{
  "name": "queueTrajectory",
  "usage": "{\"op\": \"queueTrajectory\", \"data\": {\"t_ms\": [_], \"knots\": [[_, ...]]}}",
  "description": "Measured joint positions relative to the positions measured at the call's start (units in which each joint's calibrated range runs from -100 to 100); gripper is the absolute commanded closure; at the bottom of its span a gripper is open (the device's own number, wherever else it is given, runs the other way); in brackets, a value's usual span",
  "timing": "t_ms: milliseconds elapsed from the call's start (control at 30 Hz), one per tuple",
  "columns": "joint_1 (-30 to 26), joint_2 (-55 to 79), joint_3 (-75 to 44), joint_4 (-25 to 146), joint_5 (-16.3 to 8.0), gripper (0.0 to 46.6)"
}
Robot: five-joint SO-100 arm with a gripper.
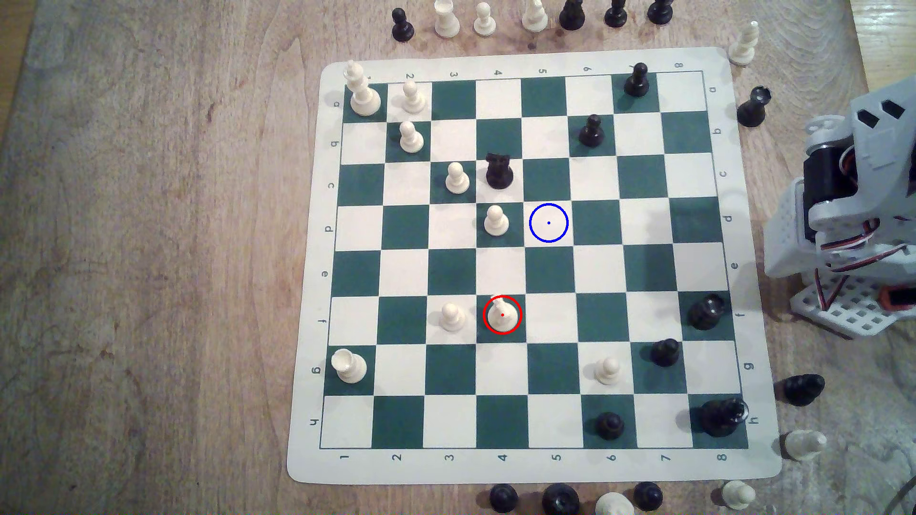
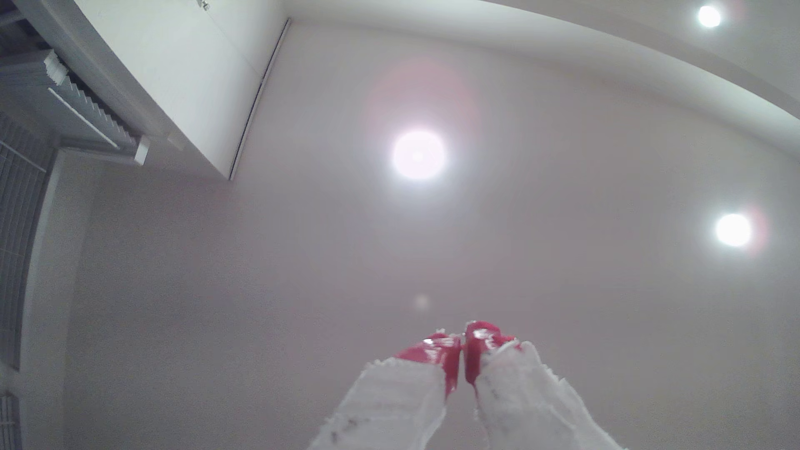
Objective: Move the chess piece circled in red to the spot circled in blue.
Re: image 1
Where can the white bishop chess piece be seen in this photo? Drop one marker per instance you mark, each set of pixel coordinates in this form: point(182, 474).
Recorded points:
point(743, 47)
point(503, 318)

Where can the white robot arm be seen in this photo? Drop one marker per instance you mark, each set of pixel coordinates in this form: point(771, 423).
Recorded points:
point(787, 236)

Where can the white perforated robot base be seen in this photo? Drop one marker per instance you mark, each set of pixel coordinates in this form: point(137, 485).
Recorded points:
point(848, 307)

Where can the black knight chess piece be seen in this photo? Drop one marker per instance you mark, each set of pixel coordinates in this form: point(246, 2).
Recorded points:
point(803, 390)
point(706, 312)

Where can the black pawn chess piece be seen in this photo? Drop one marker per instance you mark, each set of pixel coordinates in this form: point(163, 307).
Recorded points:
point(610, 426)
point(648, 496)
point(591, 133)
point(616, 14)
point(403, 28)
point(636, 82)
point(665, 353)
point(504, 498)
point(660, 11)

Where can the white knight chess piece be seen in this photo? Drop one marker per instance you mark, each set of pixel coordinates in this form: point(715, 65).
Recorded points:
point(534, 18)
point(804, 445)

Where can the black king chess piece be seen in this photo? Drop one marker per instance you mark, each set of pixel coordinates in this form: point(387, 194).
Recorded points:
point(721, 418)

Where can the black bishop chess piece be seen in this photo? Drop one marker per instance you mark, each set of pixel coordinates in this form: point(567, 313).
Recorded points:
point(572, 16)

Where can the white pawn chess piece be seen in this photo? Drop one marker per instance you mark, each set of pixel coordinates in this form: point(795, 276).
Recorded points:
point(451, 318)
point(608, 372)
point(738, 495)
point(411, 138)
point(413, 99)
point(457, 180)
point(484, 23)
point(496, 222)

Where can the white rook chess piece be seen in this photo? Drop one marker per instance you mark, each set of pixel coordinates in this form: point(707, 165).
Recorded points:
point(350, 367)
point(446, 23)

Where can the white king chess piece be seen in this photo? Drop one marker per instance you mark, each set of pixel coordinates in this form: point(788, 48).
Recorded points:
point(363, 99)

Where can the green white chess board mat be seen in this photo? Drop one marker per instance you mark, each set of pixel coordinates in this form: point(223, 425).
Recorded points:
point(358, 229)

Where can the orange black clamp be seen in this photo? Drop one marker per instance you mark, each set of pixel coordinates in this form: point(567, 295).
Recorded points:
point(899, 297)

